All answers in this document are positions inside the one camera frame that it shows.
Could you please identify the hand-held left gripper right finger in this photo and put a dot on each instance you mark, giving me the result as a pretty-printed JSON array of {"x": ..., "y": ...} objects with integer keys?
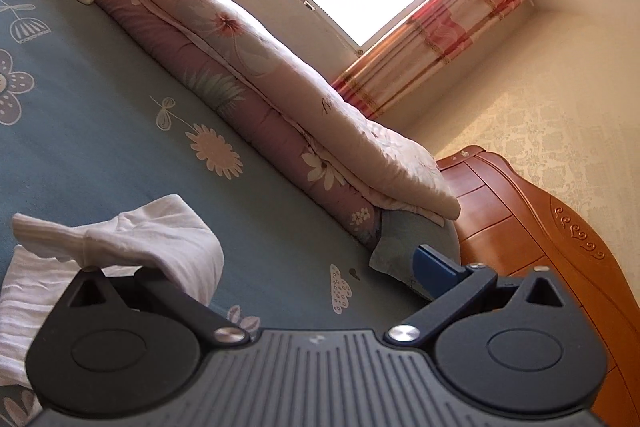
[{"x": 435, "y": 272}]

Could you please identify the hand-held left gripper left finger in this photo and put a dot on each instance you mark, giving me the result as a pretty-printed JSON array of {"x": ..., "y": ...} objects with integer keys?
[{"x": 165, "y": 294}]

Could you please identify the white printed sweatshirt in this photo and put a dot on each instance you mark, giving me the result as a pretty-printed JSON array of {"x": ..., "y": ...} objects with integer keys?
[{"x": 150, "y": 237}]

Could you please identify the green printed pillow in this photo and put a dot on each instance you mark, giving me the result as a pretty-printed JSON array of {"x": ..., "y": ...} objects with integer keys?
[{"x": 400, "y": 242}]

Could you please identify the wooden headboard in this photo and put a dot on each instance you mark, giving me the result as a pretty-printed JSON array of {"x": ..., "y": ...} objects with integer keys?
[{"x": 500, "y": 217}]

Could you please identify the blue printed bed sheet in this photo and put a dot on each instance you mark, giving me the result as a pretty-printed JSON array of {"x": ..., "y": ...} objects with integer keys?
[{"x": 100, "y": 132}]

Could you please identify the pink striped curtain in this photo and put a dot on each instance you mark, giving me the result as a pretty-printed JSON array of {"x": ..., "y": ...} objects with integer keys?
[{"x": 440, "y": 27}]

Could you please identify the pink floral quilt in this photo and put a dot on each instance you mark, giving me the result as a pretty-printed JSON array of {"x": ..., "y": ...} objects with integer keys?
[{"x": 225, "y": 42}]

